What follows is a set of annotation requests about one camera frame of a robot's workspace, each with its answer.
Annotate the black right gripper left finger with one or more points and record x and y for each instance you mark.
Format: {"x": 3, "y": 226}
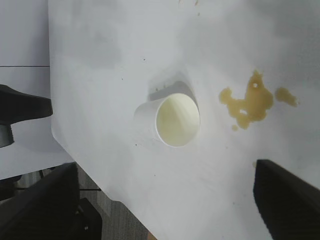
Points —
{"x": 37, "y": 207}

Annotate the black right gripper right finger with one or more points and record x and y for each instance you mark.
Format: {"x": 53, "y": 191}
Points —
{"x": 290, "y": 207}

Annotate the white paper cup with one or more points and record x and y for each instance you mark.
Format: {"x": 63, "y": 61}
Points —
{"x": 175, "y": 120}

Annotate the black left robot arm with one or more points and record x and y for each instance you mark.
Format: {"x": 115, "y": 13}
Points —
{"x": 22, "y": 102}

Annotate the black equipment under table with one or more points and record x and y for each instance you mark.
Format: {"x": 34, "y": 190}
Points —
{"x": 91, "y": 220}

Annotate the yellow liquid spill puddle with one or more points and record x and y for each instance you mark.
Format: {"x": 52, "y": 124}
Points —
{"x": 255, "y": 100}

